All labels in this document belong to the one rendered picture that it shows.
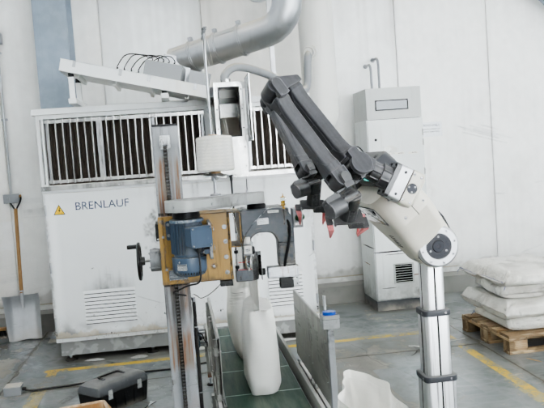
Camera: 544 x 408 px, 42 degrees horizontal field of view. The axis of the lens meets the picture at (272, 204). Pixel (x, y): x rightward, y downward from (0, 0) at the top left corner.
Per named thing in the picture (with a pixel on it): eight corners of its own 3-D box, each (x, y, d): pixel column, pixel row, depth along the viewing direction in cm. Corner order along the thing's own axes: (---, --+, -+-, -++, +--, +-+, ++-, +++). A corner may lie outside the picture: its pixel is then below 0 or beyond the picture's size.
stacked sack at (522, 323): (562, 327, 538) (561, 312, 537) (507, 333, 532) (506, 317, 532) (520, 309, 603) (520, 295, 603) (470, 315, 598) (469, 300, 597)
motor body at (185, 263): (208, 276, 308) (204, 218, 307) (173, 279, 307) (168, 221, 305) (207, 270, 324) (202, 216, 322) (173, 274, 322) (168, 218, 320)
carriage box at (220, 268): (234, 279, 330) (229, 211, 328) (160, 286, 325) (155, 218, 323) (230, 271, 354) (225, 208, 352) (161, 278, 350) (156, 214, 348)
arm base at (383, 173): (395, 163, 246) (380, 195, 246) (375, 154, 245) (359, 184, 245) (402, 163, 238) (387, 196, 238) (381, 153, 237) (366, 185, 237)
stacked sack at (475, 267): (556, 274, 568) (555, 256, 567) (476, 282, 563) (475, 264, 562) (532, 266, 611) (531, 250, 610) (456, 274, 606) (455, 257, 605)
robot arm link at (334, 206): (346, 168, 232) (336, 179, 240) (320, 181, 227) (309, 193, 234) (367, 199, 230) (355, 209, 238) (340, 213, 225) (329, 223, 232)
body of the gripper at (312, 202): (299, 203, 299) (300, 188, 295) (323, 203, 300) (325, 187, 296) (301, 211, 293) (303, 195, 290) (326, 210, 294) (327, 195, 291)
